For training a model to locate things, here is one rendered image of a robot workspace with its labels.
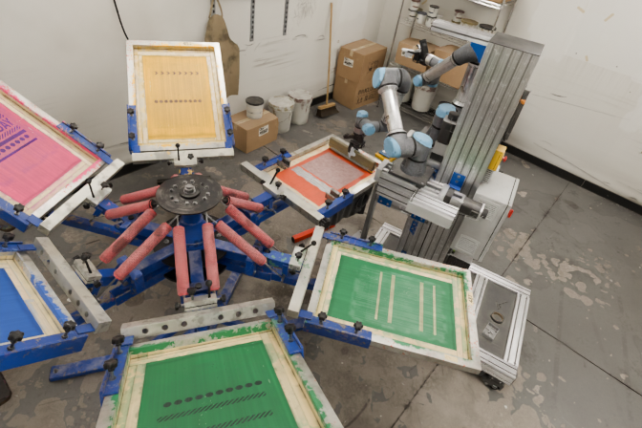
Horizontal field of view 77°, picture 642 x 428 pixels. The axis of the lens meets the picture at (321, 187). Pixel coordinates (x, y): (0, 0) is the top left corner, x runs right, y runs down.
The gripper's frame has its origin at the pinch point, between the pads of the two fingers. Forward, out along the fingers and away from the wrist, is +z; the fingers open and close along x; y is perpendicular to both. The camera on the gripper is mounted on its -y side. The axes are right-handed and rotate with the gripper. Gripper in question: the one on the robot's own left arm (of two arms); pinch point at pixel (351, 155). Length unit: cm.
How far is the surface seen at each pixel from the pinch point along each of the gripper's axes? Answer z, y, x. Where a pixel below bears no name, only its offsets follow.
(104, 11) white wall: -50, -200, -70
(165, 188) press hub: -30, -9, -138
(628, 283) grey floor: 101, 208, 183
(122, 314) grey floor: 100, -55, -155
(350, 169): 5.0, 7.3, -8.7
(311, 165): 5.0, -12.4, -27.4
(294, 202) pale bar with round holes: -4, 15, -73
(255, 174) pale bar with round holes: -4, -20, -73
